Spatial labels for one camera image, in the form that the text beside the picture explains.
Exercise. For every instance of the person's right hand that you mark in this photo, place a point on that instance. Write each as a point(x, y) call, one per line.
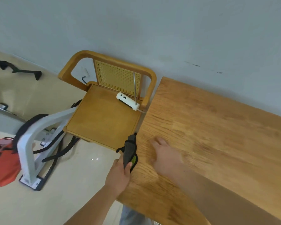
point(167, 159)

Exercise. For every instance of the person's left hand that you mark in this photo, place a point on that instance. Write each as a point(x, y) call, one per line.
point(117, 178)

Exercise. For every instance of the person's left thumb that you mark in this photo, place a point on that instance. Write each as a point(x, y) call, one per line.
point(128, 166)

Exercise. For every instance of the person's right fingers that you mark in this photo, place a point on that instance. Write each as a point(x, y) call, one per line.
point(160, 144)

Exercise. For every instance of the grey and green hand tool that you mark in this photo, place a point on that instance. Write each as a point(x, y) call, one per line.
point(129, 149)

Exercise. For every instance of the person's left forearm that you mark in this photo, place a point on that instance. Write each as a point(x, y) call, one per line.
point(91, 209)

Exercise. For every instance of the person's right forearm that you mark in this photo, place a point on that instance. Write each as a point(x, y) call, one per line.
point(215, 199)

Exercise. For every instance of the person's blue jeans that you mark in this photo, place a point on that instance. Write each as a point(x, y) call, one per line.
point(133, 217)

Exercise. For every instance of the white device with metal gooseneck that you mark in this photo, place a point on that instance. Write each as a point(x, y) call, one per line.
point(127, 100)

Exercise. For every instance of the wooden chair with rattan back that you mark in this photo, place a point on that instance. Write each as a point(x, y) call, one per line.
point(103, 114)

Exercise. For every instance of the white metal stand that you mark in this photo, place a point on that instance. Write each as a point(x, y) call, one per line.
point(30, 142)

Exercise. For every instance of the orange bag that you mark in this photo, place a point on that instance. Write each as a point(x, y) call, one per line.
point(3, 161)

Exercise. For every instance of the black stand base plate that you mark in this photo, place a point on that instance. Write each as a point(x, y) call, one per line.
point(43, 178)

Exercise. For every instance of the white floor rail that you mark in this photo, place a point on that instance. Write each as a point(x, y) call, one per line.
point(4, 117)

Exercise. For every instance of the black angled bracket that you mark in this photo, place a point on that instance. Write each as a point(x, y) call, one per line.
point(16, 69)

